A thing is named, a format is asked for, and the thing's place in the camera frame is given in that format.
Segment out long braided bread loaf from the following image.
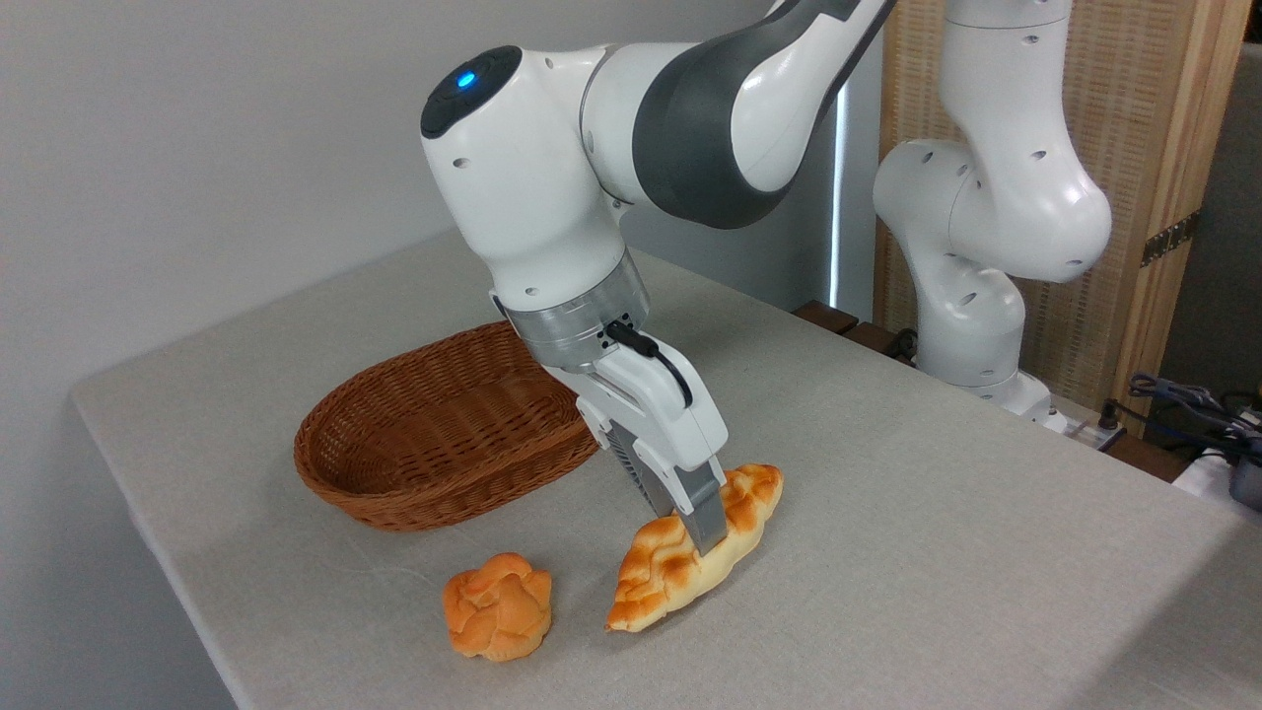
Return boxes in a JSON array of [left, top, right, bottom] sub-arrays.
[[605, 463, 785, 633]]

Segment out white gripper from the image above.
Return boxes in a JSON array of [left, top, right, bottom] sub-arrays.
[[545, 337, 730, 554]]

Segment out tangled dark cables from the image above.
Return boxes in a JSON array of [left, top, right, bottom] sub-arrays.
[[1127, 372, 1262, 466]]

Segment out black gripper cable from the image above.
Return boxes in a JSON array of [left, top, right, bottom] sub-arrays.
[[605, 320, 694, 409]]

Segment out round knotted bread roll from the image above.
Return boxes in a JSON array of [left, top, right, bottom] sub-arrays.
[[443, 552, 553, 663]]

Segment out dark metal screen hinge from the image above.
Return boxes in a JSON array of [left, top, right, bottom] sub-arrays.
[[1141, 210, 1202, 268]]

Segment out dark wooden board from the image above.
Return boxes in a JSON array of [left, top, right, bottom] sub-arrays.
[[843, 321, 920, 367], [794, 301, 860, 335]]

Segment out brown wicker basket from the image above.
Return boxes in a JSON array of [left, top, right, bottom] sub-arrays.
[[294, 320, 602, 533]]

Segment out dark grey round container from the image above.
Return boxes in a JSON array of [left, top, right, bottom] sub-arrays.
[[1227, 452, 1262, 512]]

